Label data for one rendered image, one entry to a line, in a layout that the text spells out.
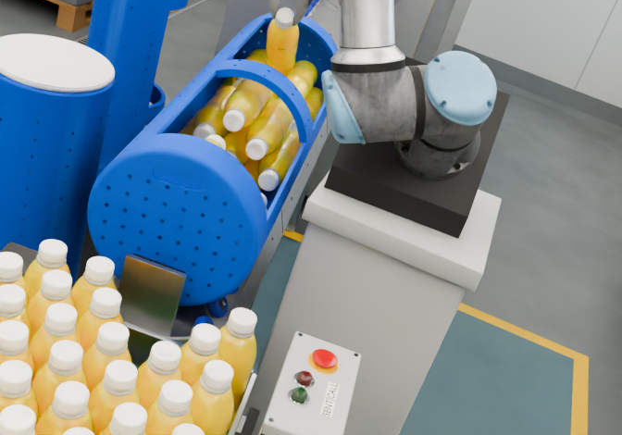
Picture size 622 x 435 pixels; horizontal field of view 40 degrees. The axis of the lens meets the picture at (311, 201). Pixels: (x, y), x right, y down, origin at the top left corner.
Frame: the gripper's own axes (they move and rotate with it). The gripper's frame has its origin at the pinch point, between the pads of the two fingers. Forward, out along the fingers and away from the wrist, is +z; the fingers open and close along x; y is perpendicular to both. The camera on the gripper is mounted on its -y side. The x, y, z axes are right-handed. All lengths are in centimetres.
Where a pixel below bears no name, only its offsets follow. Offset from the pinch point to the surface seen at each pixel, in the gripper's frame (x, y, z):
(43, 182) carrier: 39, -18, 48
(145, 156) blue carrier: 6, -64, 8
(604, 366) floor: -146, 119, 129
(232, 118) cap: 0.0, -30.2, 12.7
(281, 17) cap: 0.5, -0.8, -0.1
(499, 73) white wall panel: -101, 435, 120
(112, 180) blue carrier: 10, -64, 14
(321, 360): -29, -84, 18
